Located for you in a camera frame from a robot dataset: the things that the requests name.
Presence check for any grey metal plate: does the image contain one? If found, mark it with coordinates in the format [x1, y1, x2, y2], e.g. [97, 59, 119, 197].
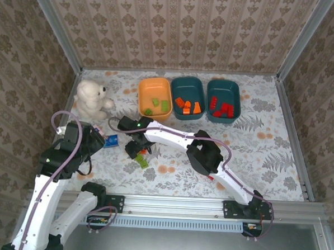
[59, 212, 330, 250]

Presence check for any pink tissue pack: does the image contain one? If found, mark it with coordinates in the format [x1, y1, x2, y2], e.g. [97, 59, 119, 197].
[92, 124, 106, 136]

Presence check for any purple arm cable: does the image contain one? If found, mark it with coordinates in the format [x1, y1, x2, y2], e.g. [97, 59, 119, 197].
[102, 116, 280, 240]
[19, 108, 86, 250]

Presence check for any aluminium side rail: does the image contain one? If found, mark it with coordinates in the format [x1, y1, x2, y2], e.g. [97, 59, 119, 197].
[268, 77, 321, 202]
[53, 67, 84, 143]

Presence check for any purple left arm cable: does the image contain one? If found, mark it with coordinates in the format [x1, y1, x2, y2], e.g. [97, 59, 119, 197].
[19, 108, 86, 250]

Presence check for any orange plastic container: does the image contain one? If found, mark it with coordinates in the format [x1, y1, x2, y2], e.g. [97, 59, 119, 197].
[136, 76, 175, 123]

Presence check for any aluminium frame rail with mounts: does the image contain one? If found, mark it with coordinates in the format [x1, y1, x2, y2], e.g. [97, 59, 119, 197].
[27, 187, 326, 227]

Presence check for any slotted grey cable duct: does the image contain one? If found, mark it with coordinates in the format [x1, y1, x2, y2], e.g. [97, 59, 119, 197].
[52, 213, 245, 234]

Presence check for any aluminium frame post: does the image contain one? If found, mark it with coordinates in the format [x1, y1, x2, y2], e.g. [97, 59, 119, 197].
[23, 0, 87, 71]
[275, 0, 334, 84]

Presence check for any blue tissue pack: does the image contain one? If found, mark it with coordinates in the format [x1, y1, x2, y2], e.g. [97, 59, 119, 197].
[103, 133, 119, 150]

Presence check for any thin black cable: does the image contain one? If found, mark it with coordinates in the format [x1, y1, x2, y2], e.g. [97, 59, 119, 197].
[77, 156, 95, 178]

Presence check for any short purple base cable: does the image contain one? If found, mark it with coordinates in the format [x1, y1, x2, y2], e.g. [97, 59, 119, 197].
[86, 204, 119, 232]

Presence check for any teal plastic container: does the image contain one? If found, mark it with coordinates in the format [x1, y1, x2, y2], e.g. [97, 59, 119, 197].
[168, 76, 208, 122]
[205, 78, 243, 125]

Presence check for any white teddy bear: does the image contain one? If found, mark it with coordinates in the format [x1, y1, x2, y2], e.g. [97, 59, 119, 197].
[72, 79, 116, 122]

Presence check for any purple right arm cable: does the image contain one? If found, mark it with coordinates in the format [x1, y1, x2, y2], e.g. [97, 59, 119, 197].
[102, 116, 280, 240]

